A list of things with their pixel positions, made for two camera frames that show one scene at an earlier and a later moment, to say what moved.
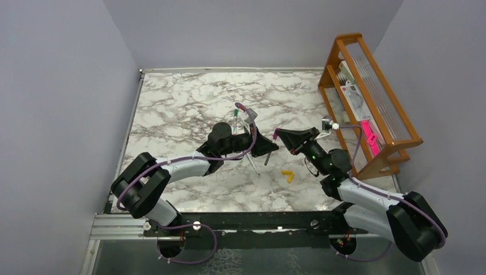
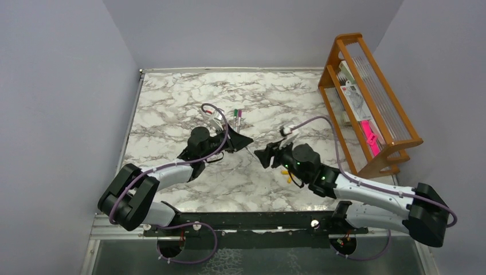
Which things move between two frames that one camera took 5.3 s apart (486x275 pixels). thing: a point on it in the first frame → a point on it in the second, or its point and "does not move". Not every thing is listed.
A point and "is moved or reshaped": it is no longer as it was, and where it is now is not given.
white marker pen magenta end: [267, 158] is moved or reshaped
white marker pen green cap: [235, 120] does not move
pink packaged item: [372, 138] does not move
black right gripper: [294, 140] → [265, 155]
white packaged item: [349, 90] does not move
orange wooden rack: [375, 131] does not move
